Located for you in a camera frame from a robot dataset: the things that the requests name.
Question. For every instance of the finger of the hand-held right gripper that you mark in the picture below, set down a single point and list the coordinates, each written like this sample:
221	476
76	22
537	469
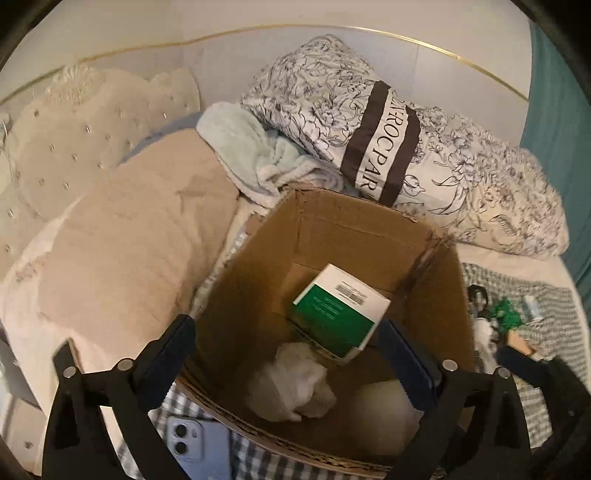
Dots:
519	367

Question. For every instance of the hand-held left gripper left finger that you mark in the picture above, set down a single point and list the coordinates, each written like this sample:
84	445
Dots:
181	339

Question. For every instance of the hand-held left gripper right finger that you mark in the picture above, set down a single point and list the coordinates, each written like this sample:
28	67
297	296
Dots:
406	364

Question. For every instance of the small tan box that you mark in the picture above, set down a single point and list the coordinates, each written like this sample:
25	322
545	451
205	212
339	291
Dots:
521	344

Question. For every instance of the brown cardboard box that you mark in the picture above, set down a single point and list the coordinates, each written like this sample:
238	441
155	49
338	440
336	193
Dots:
258	277

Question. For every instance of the clear plastic bottle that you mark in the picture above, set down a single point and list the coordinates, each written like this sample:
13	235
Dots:
485	341

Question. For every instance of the white soft object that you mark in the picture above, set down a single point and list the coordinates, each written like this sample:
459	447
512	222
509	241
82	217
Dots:
383	406

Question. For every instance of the green foil packet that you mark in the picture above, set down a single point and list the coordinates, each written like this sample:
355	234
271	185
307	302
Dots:
508	314

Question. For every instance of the green and white carton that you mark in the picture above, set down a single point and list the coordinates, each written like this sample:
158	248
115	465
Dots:
337	318

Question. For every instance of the light blue smartphone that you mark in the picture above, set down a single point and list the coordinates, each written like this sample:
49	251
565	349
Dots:
203	452

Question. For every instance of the beige fleece blanket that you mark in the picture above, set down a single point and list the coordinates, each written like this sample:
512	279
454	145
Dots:
138	230

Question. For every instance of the crumpled white tissue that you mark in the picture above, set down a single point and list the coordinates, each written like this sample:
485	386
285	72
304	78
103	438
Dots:
291	387

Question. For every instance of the pale blue fluffy towel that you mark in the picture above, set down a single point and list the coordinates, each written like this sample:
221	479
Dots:
240	134

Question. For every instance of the cream tufted headboard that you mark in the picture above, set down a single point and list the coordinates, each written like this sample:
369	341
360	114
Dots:
69	138

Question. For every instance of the teal curtain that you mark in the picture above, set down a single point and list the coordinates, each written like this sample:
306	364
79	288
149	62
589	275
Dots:
554	115

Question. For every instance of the floral black and white quilt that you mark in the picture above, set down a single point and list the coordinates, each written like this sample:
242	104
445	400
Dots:
323	92

